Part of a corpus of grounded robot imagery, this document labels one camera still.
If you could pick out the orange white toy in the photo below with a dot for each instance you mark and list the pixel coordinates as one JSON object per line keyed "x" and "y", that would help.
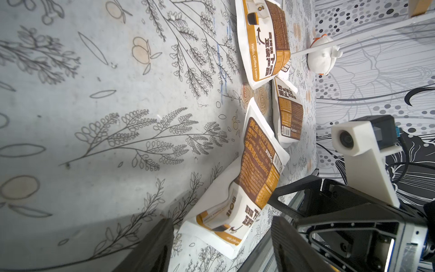
{"x": 321, "y": 62}

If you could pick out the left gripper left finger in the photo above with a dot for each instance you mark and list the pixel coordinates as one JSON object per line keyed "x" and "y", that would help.
{"x": 153, "y": 253}

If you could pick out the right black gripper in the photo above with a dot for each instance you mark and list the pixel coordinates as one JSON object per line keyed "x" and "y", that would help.
{"x": 355, "y": 232}

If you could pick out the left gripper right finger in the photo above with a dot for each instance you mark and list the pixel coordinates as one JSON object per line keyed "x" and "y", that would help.
{"x": 292, "y": 252}

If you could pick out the brown coffee bag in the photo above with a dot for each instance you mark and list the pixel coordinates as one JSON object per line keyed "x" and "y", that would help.
{"x": 288, "y": 112}
{"x": 224, "y": 215}
{"x": 263, "y": 40}

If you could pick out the brown coffee bag top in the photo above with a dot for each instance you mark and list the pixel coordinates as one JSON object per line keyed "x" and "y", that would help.
{"x": 263, "y": 40}

